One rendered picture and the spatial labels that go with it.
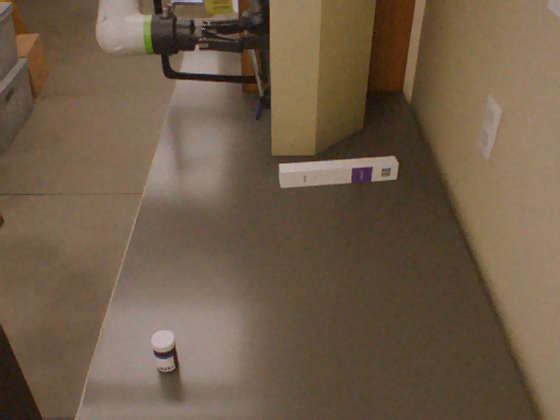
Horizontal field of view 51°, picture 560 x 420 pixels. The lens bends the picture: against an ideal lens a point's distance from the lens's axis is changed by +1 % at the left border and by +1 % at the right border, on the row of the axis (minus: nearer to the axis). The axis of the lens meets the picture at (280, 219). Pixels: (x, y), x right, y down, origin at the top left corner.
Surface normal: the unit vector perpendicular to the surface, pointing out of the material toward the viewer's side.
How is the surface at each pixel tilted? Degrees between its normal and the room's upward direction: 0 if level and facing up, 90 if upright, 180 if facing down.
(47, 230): 0
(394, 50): 90
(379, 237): 0
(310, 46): 90
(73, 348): 0
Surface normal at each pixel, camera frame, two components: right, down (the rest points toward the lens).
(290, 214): 0.00, -0.79
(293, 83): 0.01, 0.62
